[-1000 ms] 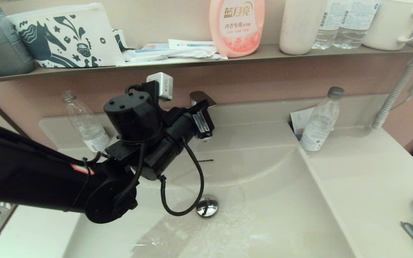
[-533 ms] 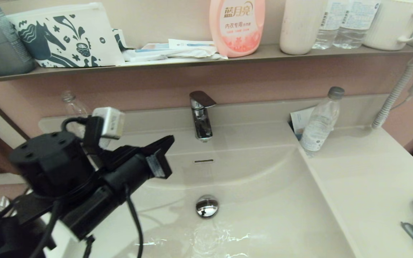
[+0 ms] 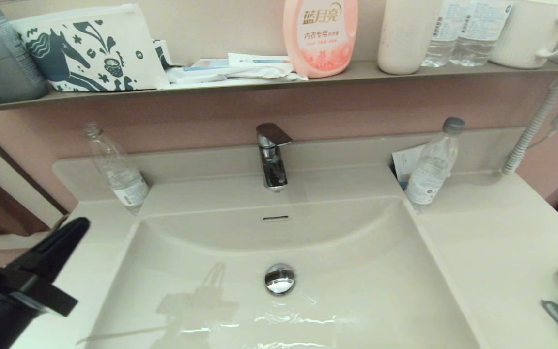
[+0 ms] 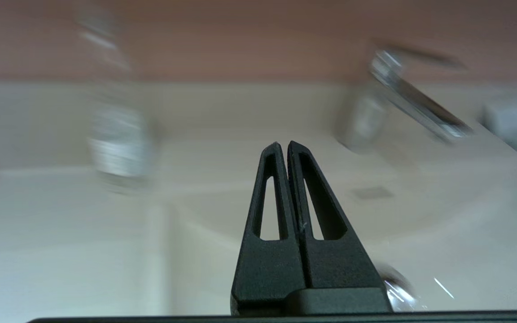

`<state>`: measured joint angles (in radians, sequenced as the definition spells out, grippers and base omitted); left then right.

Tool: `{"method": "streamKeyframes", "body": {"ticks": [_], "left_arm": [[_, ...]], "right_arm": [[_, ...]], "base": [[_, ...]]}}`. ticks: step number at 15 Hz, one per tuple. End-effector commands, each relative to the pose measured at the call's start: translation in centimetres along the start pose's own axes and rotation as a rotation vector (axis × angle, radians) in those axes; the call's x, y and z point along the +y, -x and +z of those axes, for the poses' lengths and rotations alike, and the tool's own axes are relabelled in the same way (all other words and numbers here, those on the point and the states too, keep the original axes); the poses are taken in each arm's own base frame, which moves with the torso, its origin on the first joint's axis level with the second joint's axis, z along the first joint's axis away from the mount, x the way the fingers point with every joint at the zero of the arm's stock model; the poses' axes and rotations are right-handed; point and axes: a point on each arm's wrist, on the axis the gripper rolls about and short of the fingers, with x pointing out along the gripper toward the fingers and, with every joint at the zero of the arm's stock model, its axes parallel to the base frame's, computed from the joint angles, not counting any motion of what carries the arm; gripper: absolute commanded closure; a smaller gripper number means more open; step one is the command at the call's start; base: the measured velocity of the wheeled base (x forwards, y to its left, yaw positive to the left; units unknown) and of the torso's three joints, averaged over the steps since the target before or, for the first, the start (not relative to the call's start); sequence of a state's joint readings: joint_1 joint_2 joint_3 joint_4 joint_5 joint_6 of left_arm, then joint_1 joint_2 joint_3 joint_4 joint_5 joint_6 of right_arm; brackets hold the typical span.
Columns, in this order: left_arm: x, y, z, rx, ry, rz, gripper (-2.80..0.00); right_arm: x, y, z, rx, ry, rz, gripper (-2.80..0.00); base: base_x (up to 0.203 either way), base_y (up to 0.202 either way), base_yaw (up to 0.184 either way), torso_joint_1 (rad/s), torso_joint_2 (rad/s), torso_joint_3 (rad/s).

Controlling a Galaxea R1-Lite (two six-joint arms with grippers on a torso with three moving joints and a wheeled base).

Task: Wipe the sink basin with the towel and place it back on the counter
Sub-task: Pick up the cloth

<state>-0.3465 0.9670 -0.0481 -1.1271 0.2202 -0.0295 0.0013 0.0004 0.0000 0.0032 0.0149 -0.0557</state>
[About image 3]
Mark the plastic wrapped toiletry packet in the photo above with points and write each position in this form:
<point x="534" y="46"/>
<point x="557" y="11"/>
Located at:
<point x="230" y="73"/>

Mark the white paper card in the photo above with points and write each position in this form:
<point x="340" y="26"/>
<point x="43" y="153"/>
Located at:
<point x="405" y="162"/>

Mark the white ribbed mug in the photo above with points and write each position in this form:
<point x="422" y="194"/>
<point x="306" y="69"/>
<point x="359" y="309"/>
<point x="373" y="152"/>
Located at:
<point x="526" y="34"/>

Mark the clear grey-capped water bottle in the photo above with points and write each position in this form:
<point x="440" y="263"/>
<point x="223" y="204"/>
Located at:
<point x="434" y="169"/>

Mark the white toothbrush packet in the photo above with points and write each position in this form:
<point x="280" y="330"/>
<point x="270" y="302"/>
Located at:
<point x="259" y="59"/>

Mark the clear labelled water bottle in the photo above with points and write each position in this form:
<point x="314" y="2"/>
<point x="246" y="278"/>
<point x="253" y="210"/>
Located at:
<point x="446" y="34"/>
<point x="482" y="34"/>

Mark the chrome sink faucet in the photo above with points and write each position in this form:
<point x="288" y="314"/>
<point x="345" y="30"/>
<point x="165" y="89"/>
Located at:
<point x="273" y="165"/>

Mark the small printed white box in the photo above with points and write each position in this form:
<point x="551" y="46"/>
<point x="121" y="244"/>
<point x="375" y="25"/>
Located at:
<point x="162" y="51"/>

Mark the grey wall shelf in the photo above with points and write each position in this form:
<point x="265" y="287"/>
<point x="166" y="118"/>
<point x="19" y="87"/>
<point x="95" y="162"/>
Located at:
<point x="405" y="70"/>

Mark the chrome drain stopper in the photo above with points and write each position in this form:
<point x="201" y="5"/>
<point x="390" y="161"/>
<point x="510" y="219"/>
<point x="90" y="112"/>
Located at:
<point x="280" y="279"/>

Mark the clear capless water bottle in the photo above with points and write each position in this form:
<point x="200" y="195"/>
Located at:
<point x="119" y="174"/>

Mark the white horse print pouch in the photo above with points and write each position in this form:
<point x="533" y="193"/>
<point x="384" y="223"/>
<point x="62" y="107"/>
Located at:
<point x="90" y="48"/>

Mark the pink detergent bottle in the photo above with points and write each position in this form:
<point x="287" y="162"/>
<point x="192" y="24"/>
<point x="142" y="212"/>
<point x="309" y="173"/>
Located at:
<point x="320" y="39"/>

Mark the grey plastic bottle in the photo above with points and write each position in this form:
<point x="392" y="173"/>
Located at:
<point x="3" y="58"/>

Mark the white ceramic sink basin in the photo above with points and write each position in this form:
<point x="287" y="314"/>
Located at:
<point x="356" y="252"/>

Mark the white ribbed tumbler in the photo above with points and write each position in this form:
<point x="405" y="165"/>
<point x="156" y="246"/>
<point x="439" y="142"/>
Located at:
<point x="407" y="39"/>

